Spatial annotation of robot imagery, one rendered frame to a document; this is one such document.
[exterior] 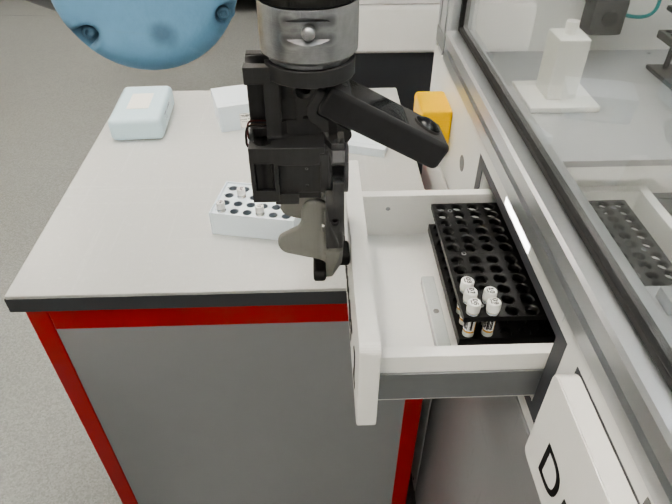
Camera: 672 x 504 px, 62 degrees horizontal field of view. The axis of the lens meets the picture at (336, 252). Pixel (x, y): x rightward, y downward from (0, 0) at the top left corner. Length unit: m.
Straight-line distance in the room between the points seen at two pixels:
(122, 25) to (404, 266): 0.47
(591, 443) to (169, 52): 0.35
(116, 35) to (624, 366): 0.34
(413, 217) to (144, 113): 0.59
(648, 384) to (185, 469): 0.89
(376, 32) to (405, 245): 0.71
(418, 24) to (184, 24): 1.09
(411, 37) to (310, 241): 0.87
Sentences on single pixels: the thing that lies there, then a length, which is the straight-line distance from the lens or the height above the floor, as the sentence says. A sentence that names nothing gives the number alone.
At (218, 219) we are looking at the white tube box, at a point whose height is 0.79.
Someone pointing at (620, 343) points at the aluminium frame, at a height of 0.99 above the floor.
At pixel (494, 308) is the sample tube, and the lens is 0.52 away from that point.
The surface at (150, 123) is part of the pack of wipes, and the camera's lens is 1.09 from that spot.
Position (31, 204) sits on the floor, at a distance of 2.50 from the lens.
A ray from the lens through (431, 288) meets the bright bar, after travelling 0.62.
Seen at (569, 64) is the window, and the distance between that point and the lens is 0.53.
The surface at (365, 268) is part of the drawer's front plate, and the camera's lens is 0.51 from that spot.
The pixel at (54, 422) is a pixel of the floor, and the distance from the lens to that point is 1.68.
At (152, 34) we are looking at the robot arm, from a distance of 0.25.
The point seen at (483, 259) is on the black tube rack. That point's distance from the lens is 0.58.
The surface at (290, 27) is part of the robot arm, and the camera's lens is 0.42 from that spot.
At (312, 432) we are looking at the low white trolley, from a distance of 1.02.
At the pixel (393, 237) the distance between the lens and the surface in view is 0.70.
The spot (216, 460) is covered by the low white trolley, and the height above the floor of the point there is 0.33.
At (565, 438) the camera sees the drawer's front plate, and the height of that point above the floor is 0.90.
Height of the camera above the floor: 1.27
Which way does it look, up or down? 40 degrees down
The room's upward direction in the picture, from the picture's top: straight up
